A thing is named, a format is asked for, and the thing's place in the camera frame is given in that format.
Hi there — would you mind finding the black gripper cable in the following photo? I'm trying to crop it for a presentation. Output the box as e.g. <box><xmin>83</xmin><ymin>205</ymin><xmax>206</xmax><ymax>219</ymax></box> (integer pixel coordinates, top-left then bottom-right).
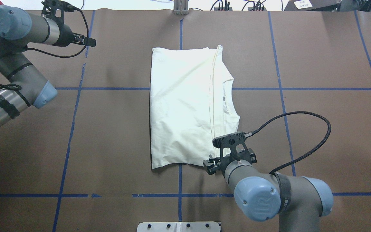
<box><xmin>245</xmin><ymin>111</ymin><xmax>332</xmax><ymax>176</ymax></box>
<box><xmin>0</xmin><ymin>6</ymin><xmax>89</xmax><ymax>92</ymax></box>

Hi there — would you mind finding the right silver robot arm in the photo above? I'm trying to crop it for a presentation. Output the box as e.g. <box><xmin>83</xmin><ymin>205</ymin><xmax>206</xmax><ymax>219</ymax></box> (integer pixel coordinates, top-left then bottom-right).
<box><xmin>203</xmin><ymin>131</ymin><xmax>334</xmax><ymax>232</ymax></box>

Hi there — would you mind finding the cream long-sleeve cat shirt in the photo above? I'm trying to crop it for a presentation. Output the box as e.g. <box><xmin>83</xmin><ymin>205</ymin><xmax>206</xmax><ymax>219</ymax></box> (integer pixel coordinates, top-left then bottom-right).
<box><xmin>150</xmin><ymin>45</ymin><xmax>240</xmax><ymax>169</ymax></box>

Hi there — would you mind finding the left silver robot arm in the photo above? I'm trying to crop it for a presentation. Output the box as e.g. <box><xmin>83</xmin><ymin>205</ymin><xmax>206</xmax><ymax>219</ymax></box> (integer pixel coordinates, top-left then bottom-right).
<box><xmin>0</xmin><ymin>0</ymin><xmax>97</xmax><ymax>127</ymax></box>

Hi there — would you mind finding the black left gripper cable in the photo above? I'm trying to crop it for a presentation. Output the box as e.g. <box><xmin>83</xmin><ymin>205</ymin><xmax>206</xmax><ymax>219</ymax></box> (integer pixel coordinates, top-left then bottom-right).
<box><xmin>0</xmin><ymin>6</ymin><xmax>89</xmax><ymax>92</ymax></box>

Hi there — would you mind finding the black case with white label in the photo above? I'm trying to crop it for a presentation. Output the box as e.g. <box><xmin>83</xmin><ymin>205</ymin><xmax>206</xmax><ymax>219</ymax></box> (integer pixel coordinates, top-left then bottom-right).
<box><xmin>284</xmin><ymin>0</ymin><xmax>341</xmax><ymax>12</ymax></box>

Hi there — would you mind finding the aluminium frame post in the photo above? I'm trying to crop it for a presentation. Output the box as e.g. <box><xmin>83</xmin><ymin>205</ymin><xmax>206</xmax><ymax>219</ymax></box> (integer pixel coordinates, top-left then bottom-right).
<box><xmin>173</xmin><ymin>0</ymin><xmax>189</xmax><ymax>15</ymax></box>

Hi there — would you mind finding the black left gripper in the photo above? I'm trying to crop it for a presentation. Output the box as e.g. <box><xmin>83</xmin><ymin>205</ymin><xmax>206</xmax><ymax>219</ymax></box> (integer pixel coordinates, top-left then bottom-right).
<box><xmin>41</xmin><ymin>0</ymin><xmax>97</xmax><ymax>47</ymax></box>

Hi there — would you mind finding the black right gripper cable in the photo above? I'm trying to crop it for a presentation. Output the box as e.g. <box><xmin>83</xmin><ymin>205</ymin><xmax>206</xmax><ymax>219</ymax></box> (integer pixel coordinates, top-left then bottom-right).
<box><xmin>245</xmin><ymin>111</ymin><xmax>332</xmax><ymax>176</ymax></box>

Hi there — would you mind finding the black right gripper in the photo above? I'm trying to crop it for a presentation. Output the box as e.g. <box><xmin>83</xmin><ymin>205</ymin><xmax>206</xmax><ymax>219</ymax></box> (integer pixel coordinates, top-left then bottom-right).
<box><xmin>203</xmin><ymin>131</ymin><xmax>257</xmax><ymax>175</ymax></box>

